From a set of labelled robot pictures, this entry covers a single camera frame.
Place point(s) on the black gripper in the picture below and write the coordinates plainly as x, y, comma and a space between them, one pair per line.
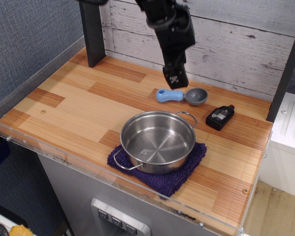
175, 35

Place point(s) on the blue grey ice cream scoop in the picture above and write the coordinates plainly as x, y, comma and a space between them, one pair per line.
194, 97

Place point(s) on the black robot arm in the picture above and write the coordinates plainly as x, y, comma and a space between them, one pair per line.
157, 11

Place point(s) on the stainless steel pot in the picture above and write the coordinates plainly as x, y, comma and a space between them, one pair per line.
156, 142

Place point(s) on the small black bottle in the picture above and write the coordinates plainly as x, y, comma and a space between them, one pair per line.
220, 117

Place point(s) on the purple towel cloth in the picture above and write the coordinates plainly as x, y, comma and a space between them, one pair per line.
166, 184

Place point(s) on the clear acrylic guard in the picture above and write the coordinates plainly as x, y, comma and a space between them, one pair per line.
209, 203

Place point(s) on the white side cabinet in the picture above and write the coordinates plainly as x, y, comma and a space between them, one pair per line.
278, 166

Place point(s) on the silver dispenser panel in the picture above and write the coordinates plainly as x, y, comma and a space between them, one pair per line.
114, 222

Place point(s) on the yellow object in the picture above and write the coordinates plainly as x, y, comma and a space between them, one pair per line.
20, 230

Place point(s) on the dark grey left post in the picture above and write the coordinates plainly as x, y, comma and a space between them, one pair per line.
93, 35

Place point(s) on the dark grey post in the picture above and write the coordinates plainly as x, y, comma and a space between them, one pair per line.
93, 35
282, 87

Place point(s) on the dark grey right post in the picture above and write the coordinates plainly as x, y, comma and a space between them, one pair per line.
282, 87

